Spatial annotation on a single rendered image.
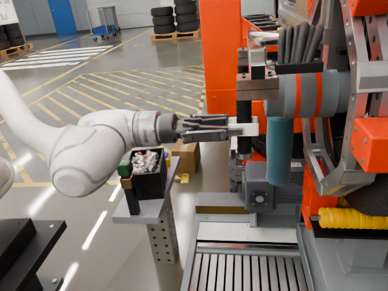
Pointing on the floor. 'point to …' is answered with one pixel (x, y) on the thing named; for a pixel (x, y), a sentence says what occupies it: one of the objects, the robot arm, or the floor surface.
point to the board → (11, 17)
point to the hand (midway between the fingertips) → (243, 126)
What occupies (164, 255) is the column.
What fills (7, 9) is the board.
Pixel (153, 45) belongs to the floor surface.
